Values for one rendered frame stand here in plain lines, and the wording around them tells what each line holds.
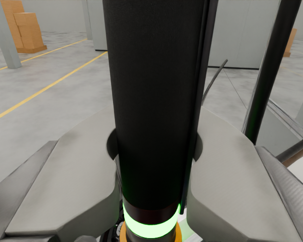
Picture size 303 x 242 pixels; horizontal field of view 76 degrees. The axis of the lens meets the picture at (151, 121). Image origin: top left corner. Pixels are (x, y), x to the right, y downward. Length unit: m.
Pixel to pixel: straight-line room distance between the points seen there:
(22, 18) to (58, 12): 6.17
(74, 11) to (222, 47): 10.01
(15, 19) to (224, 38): 6.66
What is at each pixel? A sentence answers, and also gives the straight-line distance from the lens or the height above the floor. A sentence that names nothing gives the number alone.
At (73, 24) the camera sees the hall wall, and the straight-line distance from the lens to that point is 13.98.
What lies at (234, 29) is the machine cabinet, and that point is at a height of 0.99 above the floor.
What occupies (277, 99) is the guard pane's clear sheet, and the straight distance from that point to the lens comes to 1.39.
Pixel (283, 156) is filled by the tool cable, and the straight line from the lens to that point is 0.28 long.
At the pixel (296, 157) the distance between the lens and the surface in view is 0.31.
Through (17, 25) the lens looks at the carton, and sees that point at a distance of 8.53.
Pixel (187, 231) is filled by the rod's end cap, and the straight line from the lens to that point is 0.19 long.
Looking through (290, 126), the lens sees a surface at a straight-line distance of 1.26.
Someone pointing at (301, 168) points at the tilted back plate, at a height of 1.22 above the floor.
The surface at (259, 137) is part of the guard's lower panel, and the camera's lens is 1.52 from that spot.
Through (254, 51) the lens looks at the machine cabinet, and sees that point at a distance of 6.00.
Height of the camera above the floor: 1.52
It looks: 31 degrees down
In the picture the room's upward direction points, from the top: 1 degrees clockwise
